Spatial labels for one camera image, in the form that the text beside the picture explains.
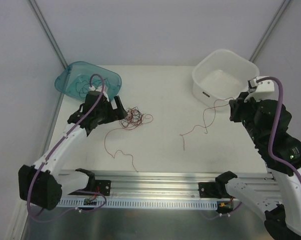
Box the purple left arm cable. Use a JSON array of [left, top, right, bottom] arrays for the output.
[[26, 73, 108, 223]]

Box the teal transparent plastic tray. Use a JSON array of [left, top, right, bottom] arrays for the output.
[[54, 61, 122, 102]]

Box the red single wire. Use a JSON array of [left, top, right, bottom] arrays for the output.
[[104, 127, 139, 173], [179, 97, 238, 151]]

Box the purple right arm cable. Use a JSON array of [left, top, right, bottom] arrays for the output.
[[255, 76, 301, 208]]

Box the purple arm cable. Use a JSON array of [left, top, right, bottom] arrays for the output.
[[255, 76, 301, 208], [26, 73, 108, 223]]

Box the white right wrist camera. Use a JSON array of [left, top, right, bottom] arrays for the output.
[[244, 76, 275, 102]]

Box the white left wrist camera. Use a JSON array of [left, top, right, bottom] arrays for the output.
[[89, 85, 108, 97]]

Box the white plastic basket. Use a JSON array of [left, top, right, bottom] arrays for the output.
[[191, 49, 260, 112]]

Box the aluminium frame rail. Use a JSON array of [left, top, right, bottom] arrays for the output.
[[94, 170, 281, 201]]

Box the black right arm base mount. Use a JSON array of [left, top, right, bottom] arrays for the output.
[[198, 171, 238, 199]]

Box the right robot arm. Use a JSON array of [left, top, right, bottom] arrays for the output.
[[214, 92, 301, 240]]

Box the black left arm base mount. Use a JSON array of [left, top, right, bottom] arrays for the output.
[[69, 168, 111, 196]]

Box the black single wire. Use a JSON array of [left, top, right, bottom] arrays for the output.
[[74, 76, 111, 100]]

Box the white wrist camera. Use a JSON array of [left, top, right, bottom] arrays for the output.
[[244, 76, 275, 102], [89, 85, 108, 97]]

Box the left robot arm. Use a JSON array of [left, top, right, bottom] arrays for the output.
[[18, 90, 128, 210]]

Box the white slotted cable duct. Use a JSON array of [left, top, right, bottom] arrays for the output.
[[57, 197, 218, 211]]

